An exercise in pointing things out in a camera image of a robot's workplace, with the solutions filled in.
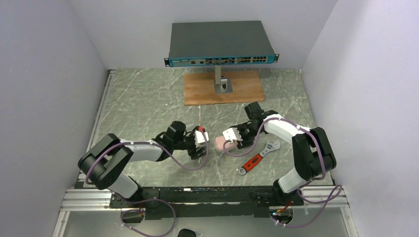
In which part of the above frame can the grey network switch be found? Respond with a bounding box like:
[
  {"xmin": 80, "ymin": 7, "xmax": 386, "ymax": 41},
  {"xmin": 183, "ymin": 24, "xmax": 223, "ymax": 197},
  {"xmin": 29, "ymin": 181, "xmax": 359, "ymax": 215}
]
[{"xmin": 164, "ymin": 21, "xmax": 279, "ymax": 67}]

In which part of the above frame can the red handled adjustable wrench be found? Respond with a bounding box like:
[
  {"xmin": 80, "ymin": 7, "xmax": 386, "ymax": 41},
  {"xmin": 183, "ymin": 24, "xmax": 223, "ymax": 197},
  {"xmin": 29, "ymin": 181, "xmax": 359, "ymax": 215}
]
[{"xmin": 238, "ymin": 140, "xmax": 281, "ymax": 175}]

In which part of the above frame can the wooden base board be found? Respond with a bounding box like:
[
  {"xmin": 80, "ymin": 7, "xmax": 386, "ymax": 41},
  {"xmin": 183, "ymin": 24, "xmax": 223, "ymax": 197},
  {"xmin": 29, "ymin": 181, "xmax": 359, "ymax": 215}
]
[{"xmin": 184, "ymin": 71, "xmax": 265, "ymax": 106}]

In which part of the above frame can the aluminium frame rail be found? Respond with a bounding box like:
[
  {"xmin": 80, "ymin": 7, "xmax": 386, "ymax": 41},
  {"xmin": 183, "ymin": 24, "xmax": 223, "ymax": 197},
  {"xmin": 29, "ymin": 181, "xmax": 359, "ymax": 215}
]
[{"xmin": 52, "ymin": 69, "xmax": 117, "ymax": 237}]

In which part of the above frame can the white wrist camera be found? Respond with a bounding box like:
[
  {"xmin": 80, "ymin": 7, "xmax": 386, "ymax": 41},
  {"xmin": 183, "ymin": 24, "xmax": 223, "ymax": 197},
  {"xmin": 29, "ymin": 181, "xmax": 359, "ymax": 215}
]
[
  {"xmin": 194, "ymin": 126, "xmax": 209, "ymax": 147},
  {"xmin": 222, "ymin": 127, "xmax": 243, "ymax": 143}
]

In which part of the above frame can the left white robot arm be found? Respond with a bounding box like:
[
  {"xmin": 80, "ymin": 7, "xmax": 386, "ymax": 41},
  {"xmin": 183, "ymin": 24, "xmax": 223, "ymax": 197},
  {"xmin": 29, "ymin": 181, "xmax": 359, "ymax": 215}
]
[{"xmin": 78, "ymin": 120, "xmax": 209, "ymax": 203}]

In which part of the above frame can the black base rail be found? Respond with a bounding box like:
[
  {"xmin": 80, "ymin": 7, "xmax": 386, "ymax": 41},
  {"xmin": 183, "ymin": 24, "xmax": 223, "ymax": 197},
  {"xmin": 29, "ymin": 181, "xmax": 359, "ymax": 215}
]
[{"xmin": 109, "ymin": 186, "xmax": 304, "ymax": 220}]

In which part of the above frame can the metal stand bracket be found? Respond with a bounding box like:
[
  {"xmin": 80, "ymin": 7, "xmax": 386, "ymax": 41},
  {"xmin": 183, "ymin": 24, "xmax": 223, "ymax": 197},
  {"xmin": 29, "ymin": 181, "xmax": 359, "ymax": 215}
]
[{"xmin": 214, "ymin": 66, "xmax": 233, "ymax": 94}]

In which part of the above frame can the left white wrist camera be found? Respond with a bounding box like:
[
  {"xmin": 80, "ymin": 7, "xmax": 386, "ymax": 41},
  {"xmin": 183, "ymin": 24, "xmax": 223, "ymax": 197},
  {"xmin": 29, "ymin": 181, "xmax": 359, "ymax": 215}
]
[{"xmin": 194, "ymin": 126, "xmax": 209, "ymax": 147}]

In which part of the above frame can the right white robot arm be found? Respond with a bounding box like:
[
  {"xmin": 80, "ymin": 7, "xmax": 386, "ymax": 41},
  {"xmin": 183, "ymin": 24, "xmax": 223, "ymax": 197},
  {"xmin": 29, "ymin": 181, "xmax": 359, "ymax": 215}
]
[{"xmin": 222, "ymin": 102, "xmax": 336, "ymax": 197}]

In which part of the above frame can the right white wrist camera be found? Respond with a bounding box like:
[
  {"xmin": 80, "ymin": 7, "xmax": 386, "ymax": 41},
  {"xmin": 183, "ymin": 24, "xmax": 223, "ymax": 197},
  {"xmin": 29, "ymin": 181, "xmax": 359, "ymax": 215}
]
[{"xmin": 222, "ymin": 127, "xmax": 243, "ymax": 143}]

